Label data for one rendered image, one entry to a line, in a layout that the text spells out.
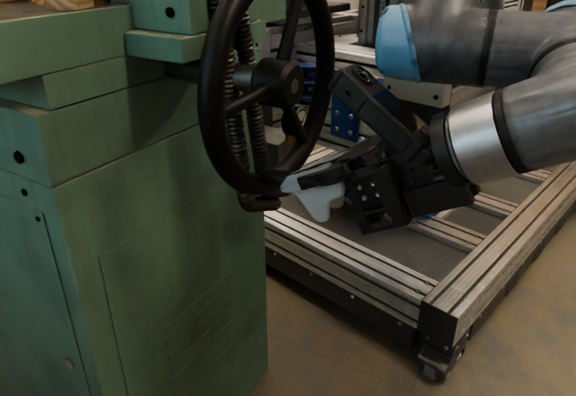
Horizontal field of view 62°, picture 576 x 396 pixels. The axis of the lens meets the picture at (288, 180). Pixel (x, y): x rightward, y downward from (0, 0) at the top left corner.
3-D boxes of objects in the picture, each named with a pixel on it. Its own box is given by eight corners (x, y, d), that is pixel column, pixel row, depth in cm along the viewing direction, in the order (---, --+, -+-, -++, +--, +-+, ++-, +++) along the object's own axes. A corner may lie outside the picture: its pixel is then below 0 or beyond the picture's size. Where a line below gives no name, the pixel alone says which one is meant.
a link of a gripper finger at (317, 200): (285, 235, 55) (351, 219, 49) (263, 189, 54) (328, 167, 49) (298, 223, 58) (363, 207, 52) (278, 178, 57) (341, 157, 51)
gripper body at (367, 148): (356, 237, 49) (471, 213, 42) (321, 161, 48) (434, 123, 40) (382, 206, 55) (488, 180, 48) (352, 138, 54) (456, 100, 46)
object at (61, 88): (50, 111, 54) (42, 75, 52) (-49, 85, 64) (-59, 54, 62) (254, 50, 84) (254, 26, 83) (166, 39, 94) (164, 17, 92)
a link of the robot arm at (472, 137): (484, 103, 38) (502, 81, 44) (430, 121, 41) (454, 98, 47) (518, 188, 39) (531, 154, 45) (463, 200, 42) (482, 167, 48)
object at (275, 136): (279, 183, 96) (279, 145, 92) (231, 169, 101) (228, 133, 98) (301, 167, 102) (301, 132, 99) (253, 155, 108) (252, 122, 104)
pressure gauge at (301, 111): (293, 151, 92) (294, 111, 88) (277, 147, 94) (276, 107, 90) (309, 141, 97) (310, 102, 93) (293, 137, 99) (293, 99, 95)
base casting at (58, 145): (48, 190, 56) (30, 116, 52) (-159, 110, 83) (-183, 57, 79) (263, 96, 90) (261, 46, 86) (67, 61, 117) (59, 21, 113)
